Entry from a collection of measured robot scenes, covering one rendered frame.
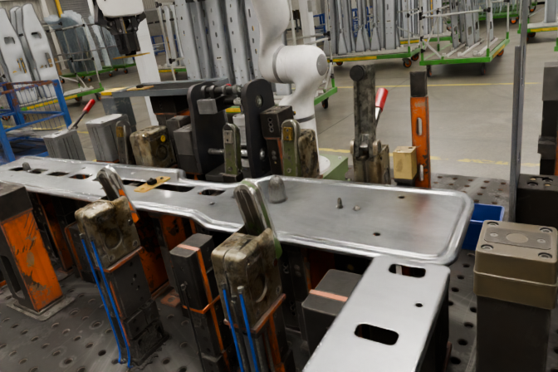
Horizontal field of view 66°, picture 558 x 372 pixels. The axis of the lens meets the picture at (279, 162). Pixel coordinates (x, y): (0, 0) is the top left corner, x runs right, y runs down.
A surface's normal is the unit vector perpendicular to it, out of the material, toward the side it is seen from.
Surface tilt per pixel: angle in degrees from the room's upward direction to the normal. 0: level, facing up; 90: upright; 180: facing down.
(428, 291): 0
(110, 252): 90
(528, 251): 0
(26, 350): 0
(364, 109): 81
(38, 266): 90
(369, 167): 90
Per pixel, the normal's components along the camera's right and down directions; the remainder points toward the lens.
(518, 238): -0.15, -0.93
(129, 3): 0.84, 0.15
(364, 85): -0.52, 0.21
